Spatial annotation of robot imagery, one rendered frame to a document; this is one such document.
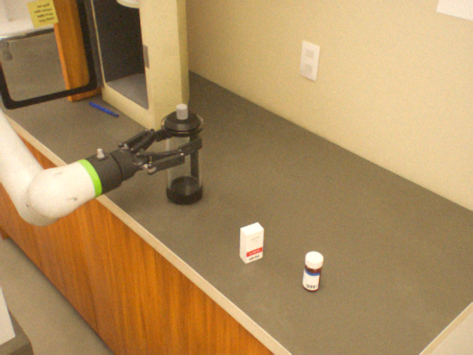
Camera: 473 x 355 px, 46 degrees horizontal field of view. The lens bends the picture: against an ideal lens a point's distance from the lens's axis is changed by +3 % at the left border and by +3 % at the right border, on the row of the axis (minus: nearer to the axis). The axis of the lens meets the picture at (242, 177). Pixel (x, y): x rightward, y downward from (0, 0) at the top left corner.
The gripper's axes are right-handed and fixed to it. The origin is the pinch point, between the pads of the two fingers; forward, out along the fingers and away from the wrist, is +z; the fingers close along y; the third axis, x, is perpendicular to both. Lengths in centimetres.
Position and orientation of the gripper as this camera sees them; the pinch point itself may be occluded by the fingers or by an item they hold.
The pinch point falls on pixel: (181, 138)
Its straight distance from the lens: 141.9
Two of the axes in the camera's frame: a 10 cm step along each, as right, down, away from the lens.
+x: -0.1, 8.1, 5.8
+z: 7.3, -3.9, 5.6
